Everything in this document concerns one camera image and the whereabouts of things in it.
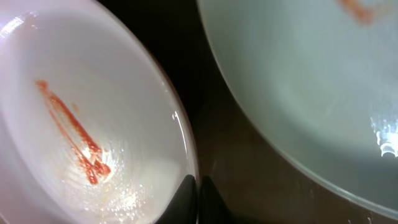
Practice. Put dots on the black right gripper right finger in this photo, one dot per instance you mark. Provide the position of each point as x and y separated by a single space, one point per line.
211 208

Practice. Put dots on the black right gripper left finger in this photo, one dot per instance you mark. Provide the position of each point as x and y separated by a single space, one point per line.
182 208

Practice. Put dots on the pink plate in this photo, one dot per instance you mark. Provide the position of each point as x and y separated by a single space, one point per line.
92 130

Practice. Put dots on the pale green plate with ketchup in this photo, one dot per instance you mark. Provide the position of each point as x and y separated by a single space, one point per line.
318 80

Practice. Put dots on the brown serving tray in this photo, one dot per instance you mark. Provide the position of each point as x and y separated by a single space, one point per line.
255 182

